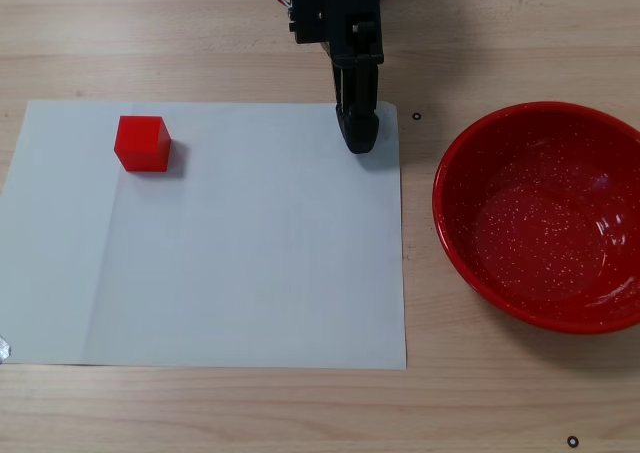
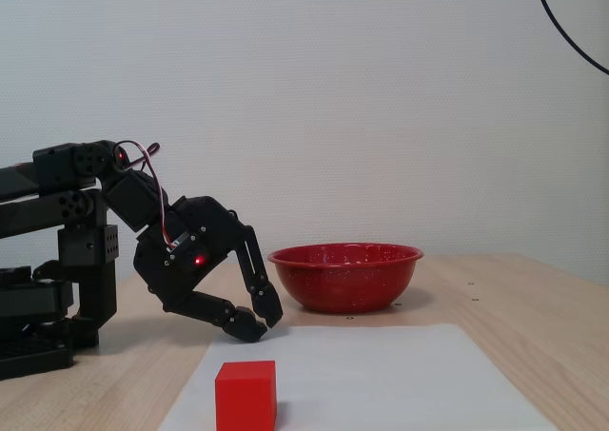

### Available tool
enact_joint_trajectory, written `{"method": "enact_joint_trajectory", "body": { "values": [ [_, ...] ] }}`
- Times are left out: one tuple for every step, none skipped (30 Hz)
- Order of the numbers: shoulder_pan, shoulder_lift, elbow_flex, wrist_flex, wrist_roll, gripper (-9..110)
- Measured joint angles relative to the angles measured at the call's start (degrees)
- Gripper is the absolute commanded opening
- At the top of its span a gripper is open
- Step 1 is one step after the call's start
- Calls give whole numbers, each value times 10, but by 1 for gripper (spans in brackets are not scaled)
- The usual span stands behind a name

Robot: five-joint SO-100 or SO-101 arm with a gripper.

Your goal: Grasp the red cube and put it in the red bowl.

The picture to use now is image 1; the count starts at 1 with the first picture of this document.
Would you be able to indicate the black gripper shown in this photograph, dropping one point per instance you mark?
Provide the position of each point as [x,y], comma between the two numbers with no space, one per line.
[356,80]

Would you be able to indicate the red cube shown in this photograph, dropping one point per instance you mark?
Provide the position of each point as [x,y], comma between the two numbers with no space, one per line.
[140,143]

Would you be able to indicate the red speckled bowl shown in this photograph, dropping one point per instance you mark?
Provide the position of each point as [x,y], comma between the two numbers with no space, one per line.
[540,223]

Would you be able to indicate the white paper sheet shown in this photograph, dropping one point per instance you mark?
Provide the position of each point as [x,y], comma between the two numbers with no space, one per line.
[250,248]

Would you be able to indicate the grey tape piece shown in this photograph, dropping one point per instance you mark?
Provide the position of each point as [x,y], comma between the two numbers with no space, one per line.
[4,350]

